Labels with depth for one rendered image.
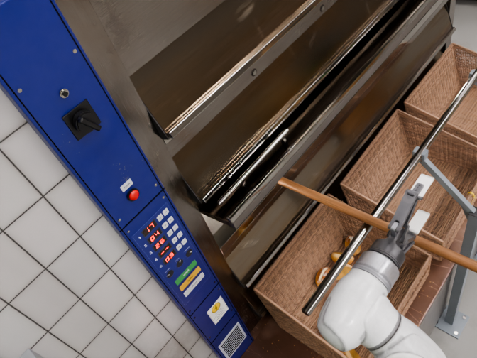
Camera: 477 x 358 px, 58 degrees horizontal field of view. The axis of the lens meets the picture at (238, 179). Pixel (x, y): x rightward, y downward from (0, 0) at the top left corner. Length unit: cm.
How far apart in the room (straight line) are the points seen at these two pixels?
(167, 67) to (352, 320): 70
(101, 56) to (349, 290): 69
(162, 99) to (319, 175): 94
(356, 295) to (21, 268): 70
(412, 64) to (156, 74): 156
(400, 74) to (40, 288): 181
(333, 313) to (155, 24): 72
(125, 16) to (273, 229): 102
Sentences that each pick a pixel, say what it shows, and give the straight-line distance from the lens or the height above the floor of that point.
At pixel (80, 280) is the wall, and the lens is 115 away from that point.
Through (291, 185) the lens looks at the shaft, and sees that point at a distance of 154.
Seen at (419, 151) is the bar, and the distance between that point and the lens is 166.
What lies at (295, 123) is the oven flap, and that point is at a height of 140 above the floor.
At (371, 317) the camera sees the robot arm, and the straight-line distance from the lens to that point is 93.
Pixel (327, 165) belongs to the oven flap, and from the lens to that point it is 187.
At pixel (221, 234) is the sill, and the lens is 151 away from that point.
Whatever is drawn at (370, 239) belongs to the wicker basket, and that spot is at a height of 65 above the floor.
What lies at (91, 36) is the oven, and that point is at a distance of 94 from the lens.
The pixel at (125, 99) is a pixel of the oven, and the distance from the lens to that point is 101.
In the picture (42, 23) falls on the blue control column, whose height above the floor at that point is 209.
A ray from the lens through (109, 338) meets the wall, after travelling 134.
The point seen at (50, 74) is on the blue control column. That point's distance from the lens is 88.
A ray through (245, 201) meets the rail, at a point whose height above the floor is 144.
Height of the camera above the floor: 237
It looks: 46 degrees down
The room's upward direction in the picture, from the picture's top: 21 degrees counter-clockwise
